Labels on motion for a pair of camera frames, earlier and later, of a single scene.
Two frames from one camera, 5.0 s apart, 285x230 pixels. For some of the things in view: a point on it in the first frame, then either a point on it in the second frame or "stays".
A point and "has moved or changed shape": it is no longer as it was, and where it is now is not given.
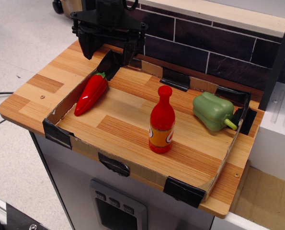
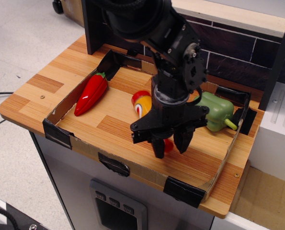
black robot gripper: (108, 18) to (166, 120)
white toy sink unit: (274, 149) stays
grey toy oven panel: (115, 211) stays
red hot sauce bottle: (162, 122) has moved or changed shape
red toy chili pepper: (91, 93) stays
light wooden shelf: (244, 18) stays
